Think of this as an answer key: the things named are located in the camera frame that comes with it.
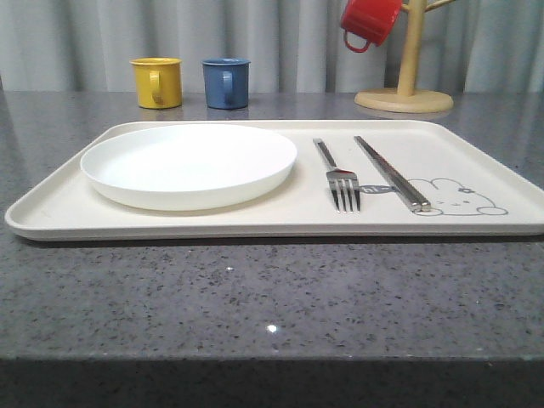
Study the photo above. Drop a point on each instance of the silver metal fork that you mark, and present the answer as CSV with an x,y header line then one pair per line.
x,y
343,184

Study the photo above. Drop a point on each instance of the white round plate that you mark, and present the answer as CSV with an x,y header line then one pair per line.
x,y
189,167

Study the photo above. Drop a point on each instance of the blue enamel mug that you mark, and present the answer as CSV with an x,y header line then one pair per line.
x,y
226,82

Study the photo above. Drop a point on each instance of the yellow enamel mug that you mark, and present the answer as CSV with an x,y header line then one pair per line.
x,y
158,82

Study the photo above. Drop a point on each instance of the wooden mug tree stand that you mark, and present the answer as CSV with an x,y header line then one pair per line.
x,y
406,98

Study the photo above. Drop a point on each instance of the cream rabbit serving tray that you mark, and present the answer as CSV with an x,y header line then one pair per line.
x,y
419,177

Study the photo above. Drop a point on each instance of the red enamel mug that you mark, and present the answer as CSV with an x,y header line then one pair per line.
x,y
371,20

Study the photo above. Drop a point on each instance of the grey pleated curtain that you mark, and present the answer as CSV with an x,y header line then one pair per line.
x,y
293,46

